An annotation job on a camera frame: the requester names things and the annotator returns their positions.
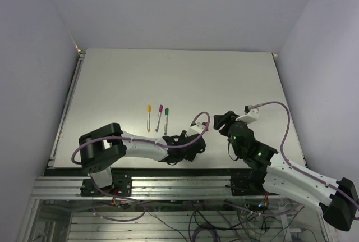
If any green marker pen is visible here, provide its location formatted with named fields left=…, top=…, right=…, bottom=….
left=164, top=107, right=169, bottom=135

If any purple marker pen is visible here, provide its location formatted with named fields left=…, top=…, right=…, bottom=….
left=155, top=104, right=163, bottom=132

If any yellow marker pen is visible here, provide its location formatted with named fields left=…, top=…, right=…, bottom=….
left=146, top=104, right=151, bottom=132

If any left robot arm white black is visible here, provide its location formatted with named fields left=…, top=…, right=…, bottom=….
left=78, top=123, right=208, bottom=195

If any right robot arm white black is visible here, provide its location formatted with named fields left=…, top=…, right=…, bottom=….
left=214, top=109, right=358, bottom=231

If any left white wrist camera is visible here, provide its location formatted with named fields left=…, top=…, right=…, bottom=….
left=185, top=123, right=206, bottom=137

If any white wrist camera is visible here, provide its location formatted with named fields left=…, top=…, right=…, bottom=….
left=235, top=108, right=259, bottom=124
left=185, top=123, right=206, bottom=137

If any black strap loop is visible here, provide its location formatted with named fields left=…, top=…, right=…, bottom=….
left=227, top=143, right=241, bottom=162

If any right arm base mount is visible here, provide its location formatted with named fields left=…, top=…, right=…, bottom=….
left=225, top=168, right=267, bottom=197

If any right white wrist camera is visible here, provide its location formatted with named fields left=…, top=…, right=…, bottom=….
left=235, top=108, right=259, bottom=124

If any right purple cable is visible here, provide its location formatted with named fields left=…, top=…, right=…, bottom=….
left=243, top=101, right=359, bottom=217

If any purple cable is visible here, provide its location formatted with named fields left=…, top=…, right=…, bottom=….
left=243, top=101, right=359, bottom=217
left=71, top=112, right=210, bottom=222

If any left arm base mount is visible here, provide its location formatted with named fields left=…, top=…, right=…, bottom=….
left=80, top=167, right=132, bottom=197

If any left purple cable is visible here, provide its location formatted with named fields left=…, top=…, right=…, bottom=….
left=71, top=112, right=210, bottom=222

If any aluminium frame rail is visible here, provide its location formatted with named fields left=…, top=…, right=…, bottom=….
left=31, top=176, right=264, bottom=200

